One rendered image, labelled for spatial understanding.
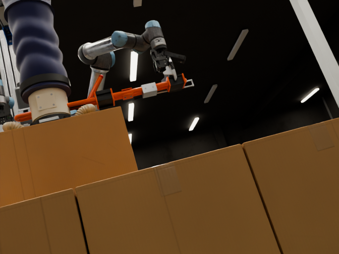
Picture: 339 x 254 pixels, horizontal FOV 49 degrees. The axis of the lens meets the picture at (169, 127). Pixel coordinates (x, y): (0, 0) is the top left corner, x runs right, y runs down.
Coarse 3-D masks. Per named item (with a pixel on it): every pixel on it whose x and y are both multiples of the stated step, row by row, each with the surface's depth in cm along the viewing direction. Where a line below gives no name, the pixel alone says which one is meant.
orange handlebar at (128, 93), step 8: (128, 88) 173; (136, 88) 174; (160, 88) 179; (120, 96) 176; (128, 96) 175; (72, 104) 167; (80, 104) 169; (24, 112) 165; (16, 120) 165; (24, 120) 167
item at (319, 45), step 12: (300, 0) 408; (300, 12) 407; (312, 12) 405; (312, 24) 399; (312, 36) 397; (312, 48) 402; (324, 48) 391; (324, 60) 387; (324, 72) 392; (336, 72) 383; (336, 84) 378; (336, 96) 382
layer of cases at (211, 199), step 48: (240, 144) 88; (288, 144) 89; (336, 144) 91; (96, 192) 80; (144, 192) 81; (192, 192) 83; (240, 192) 84; (288, 192) 85; (336, 192) 87; (0, 240) 74; (48, 240) 76; (96, 240) 77; (144, 240) 78; (192, 240) 79; (240, 240) 80; (288, 240) 82; (336, 240) 83
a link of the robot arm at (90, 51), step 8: (120, 32) 181; (104, 40) 192; (112, 40) 183; (120, 40) 181; (128, 40) 184; (136, 40) 187; (80, 48) 207; (88, 48) 203; (96, 48) 198; (104, 48) 193; (112, 48) 190; (120, 48) 189; (80, 56) 209; (88, 56) 207; (88, 64) 217
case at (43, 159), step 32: (32, 128) 144; (64, 128) 145; (96, 128) 147; (0, 160) 138; (32, 160) 140; (64, 160) 141; (96, 160) 143; (128, 160) 145; (0, 192) 134; (32, 192) 136
